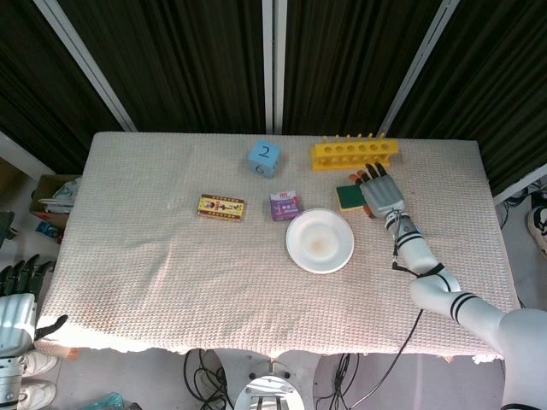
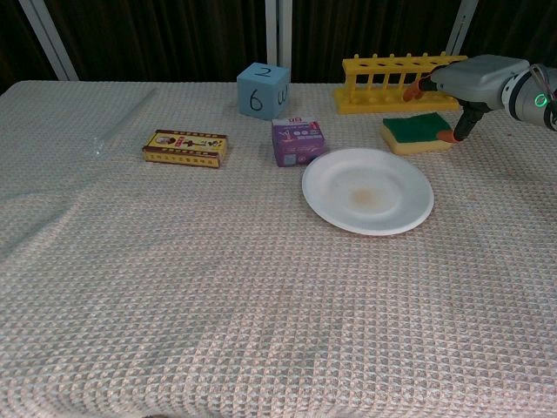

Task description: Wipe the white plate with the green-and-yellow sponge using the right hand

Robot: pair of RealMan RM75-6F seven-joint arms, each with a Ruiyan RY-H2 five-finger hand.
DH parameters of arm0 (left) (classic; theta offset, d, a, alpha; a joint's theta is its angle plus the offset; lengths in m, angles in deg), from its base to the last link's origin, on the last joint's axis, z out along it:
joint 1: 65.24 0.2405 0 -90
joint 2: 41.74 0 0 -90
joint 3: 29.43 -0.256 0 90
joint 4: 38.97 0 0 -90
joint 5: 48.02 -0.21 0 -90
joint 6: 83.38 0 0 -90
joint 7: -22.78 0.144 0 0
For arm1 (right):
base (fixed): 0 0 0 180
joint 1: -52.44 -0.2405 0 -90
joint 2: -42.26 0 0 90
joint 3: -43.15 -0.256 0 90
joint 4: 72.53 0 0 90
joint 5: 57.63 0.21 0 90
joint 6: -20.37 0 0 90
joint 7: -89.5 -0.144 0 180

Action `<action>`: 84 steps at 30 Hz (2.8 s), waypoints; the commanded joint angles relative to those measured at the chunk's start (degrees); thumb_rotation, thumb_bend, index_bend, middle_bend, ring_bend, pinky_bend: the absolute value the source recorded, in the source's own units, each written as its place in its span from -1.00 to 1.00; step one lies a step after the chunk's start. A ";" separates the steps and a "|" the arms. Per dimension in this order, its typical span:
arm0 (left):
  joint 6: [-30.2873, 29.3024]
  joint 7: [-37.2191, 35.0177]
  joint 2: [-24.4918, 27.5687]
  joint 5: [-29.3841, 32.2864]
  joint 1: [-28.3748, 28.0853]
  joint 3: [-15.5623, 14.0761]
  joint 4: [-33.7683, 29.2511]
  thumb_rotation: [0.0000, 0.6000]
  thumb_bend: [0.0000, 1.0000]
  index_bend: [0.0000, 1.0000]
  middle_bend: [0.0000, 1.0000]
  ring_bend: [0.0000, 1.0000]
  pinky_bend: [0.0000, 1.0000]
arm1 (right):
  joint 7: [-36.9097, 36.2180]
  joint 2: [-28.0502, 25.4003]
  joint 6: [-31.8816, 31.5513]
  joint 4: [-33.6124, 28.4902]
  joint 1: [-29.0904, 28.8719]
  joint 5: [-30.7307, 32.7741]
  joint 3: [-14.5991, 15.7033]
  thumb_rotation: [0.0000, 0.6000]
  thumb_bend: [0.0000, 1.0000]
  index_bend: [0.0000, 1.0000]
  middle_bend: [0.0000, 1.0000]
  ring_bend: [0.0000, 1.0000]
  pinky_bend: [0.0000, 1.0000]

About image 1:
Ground yellow red card box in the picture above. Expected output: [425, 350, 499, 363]
[197, 194, 248, 222]

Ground black white sneaker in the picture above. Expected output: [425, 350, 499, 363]
[525, 207, 547, 258]

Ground robot base column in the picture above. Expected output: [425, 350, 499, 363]
[213, 348, 320, 410]

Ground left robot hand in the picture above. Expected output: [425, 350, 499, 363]
[0, 254, 69, 359]

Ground white waffle tablecloth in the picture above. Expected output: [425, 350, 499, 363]
[32, 131, 521, 358]

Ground green yellow sponge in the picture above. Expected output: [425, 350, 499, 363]
[335, 182, 371, 214]

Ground yellow test tube rack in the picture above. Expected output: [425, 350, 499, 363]
[309, 133, 403, 173]

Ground blue number cube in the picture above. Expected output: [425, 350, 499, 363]
[247, 139, 283, 179]

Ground purple small box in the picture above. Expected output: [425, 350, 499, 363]
[269, 190, 301, 222]

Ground teal plastic bag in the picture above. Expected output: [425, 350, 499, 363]
[83, 392, 125, 410]

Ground cardboard box with items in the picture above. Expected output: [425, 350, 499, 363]
[28, 173, 82, 214]

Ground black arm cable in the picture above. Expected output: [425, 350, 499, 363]
[341, 212, 445, 410]

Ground black floor cables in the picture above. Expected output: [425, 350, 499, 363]
[183, 348, 234, 410]

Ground white shoe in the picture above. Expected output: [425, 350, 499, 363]
[16, 379, 58, 410]
[19, 349, 59, 378]

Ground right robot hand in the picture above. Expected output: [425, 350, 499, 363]
[348, 161, 406, 221]

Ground blue snack packet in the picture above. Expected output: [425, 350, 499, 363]
[35, 220, 65, 244]

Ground white round plate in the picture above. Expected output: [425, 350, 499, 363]
[285, 208, 356, 275]

